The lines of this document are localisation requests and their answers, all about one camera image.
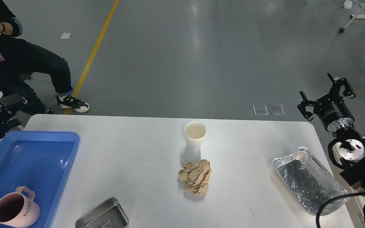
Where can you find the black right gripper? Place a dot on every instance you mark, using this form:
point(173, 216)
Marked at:
point(330, 108)

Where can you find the stainless steel rectangular tray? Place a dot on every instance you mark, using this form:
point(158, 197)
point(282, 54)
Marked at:
point(108, 214)

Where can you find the pink ribbed mug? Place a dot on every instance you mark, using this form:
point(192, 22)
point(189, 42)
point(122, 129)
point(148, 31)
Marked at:
point(18, 209)

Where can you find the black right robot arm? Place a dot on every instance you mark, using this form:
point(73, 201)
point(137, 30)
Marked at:
point(347, 150)

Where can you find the clear floor plate right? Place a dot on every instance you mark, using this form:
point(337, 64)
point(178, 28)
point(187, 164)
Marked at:
point(277, 109)

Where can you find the clear floor plate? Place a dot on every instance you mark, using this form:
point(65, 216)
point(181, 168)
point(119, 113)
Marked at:
point(260, 110)
point(277, 109)

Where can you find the clear floor plate left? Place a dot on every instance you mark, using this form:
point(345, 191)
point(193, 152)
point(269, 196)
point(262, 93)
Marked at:
point(260, 110)

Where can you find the aluminium foil tray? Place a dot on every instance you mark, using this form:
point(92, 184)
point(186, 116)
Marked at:
point(310, 182)

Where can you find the white paper cup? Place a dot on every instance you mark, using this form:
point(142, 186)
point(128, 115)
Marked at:
point(195, 132)

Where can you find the crumpled brown paper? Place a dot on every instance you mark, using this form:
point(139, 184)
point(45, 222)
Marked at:
point(196, 176)

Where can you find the blue plastic tray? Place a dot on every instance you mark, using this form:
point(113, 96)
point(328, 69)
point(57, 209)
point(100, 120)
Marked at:
point(41, 161)

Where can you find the seated person dark clothes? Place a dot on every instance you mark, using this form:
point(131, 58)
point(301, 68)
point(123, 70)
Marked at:
point(18, 56)

